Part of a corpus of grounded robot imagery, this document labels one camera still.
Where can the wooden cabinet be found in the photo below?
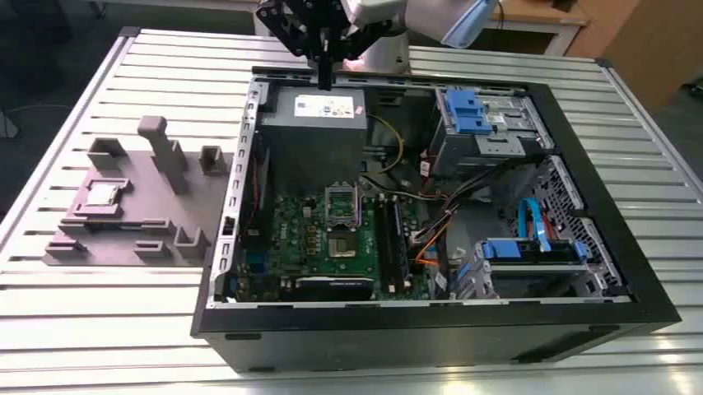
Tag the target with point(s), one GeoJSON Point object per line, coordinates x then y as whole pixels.
{"type": "Point", "coordinates": [648, 49]}

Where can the grey metal disk bay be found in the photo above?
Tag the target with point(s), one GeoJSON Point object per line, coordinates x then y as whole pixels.
{"type": "Point", "coordinates": [548, 271]}

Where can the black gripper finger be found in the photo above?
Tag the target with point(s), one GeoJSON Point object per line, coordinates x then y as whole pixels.
{"type": "Point", "coordinates": [282, 24]}
{"type": "Point", "coordinates": [373, 37]}

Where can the hard disk in blue carrier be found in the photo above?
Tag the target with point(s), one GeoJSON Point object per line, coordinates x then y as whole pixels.
{"type": "Point", "coordinates": [508, 250]}

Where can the black RAM stick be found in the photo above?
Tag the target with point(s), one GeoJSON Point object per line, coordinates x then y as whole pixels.
{"type": "Point", "coordinates": [400, 243]}

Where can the black open PC case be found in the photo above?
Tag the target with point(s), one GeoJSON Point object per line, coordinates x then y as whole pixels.
{"type": "Point", "coordinates": [384, 341]}

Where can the silver square CPU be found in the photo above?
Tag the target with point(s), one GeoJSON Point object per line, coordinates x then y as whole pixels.
{"type": "Point", "coordinates": [105, 195]}

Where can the grey power supply unit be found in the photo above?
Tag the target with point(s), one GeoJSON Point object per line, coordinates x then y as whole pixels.
{"type": "Point", "coordinates": [312, 156]}

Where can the black RAM slot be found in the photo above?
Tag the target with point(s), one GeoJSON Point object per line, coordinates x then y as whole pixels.
{"type": "Point", "coordinates": [382, 247]}

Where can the black graphics card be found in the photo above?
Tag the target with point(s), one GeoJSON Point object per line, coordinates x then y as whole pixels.
{"type": "Point", "coordinates": [329, 288]}

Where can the grey metal drive cage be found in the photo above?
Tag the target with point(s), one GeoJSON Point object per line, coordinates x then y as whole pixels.
{"type": "Point", "coordinates": [493, 148]}

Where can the green motherboard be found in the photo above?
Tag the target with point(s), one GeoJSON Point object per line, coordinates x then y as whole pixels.
{"type": "Point", "coordinates": [306, 263]}

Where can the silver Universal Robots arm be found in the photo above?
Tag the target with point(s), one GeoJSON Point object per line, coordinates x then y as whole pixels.
{"type": "Point", "coordinates": [384, 53]}

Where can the wooden desk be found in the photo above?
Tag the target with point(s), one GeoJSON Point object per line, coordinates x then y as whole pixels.
{"type": "Point", "coordinates": [548, 18]}

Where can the grey plastic parts rack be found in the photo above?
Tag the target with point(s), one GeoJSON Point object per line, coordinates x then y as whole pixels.
{"type": "Point", "coordinates": [148, 230]}

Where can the blue plastic drive latch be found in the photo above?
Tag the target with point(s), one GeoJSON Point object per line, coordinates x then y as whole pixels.
{"type": "Point", "coordinates": [472, 125]}
{"type": "Point", "coordinates": [464, 103]}

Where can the CPU socket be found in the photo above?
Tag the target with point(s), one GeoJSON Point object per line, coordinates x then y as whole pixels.
{"type": "Point", "coordinates": [342, 244]}

